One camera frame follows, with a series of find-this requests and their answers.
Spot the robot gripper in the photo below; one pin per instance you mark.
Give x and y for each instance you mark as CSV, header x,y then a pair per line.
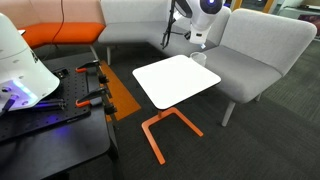
x,y
198,36

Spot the clear drinking glass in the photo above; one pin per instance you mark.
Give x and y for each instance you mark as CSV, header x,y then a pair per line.
x,y
199,60

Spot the white side table orange base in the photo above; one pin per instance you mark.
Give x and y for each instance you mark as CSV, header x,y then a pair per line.
x,y
173,80

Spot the grey armless sofa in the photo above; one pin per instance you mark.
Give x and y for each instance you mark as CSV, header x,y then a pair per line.
x,y
260,50

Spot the grey corner sofa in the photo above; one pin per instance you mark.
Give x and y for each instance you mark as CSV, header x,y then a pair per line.
x,y
133,31

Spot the background desk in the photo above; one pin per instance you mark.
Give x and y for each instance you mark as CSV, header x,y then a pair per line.
x,y
300,11

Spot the orange cushioned sofa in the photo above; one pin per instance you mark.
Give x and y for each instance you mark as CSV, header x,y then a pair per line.
x,y
66,31

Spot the black perforated breadboard plate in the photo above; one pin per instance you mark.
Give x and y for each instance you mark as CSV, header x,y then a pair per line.
x,y
73,90

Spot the small black box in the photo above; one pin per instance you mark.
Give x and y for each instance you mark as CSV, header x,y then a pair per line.
x,y
61,73

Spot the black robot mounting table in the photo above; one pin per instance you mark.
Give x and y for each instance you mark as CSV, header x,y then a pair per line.
x,y
66,150

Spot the orange background post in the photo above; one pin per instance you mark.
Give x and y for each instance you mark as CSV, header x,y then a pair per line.
x,y
236,4

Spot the black base bracket bar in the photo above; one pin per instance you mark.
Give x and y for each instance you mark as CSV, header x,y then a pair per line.
x,y
50,105

